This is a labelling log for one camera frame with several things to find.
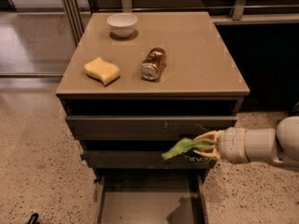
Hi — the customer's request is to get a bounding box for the green rice chip bag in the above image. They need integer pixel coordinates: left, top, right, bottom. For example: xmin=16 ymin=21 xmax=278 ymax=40
xmin=162 ymin=138 xmax=215 ymax=162

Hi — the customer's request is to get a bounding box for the grey drawer cabinet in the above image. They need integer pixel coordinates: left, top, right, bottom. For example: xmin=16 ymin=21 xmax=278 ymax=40
xmin=55 ymin=11 xmax=250 ymax=182

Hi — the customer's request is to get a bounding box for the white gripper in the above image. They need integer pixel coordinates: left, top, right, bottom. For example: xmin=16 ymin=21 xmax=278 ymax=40
xmin=193 ymin=127 xmax=249 ymax=164

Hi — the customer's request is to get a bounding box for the grey top drawer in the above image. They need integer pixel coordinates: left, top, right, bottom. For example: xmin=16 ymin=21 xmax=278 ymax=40
xmin=66 ymin=116 xmax=237 ymax=141

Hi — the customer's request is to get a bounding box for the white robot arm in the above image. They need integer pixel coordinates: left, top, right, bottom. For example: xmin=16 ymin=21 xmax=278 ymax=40
xmin=194 ymin=116 xmax=299 ymax=169

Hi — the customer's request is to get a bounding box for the yellow sponge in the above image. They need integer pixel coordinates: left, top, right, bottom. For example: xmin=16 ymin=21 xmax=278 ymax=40
xmin=84 ymin=57 xmax=120 ymax=86

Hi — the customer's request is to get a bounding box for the white ceramic bowl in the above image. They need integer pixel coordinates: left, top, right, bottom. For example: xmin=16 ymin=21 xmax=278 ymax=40
xmin=107 ymin=13 xmax=138 ymax=38

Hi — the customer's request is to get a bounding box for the metal rail frame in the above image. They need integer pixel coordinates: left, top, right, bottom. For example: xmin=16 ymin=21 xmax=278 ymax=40
xmin=56 ymin=0 xmax=299 ymax=45

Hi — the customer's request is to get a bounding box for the black object at floor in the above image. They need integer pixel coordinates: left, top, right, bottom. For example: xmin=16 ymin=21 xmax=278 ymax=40
xmin=27 ymin=213 xmax=40 ymax=224

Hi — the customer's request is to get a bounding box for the grey middle drawer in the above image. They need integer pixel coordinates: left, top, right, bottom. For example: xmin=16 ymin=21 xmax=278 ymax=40
xmin=81 ymin=150 xmax=216 ymax=169

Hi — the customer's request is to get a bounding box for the crushed golden soda can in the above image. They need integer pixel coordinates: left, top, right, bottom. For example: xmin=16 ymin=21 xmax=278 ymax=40
xmin=141 ymin=48 xmax=166 ymax=81

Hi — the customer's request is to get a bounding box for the grey open bottom drawer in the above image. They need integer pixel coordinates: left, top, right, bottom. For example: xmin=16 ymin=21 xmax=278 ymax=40
xmin=93 ymin=170 xmax=209 ymax=224

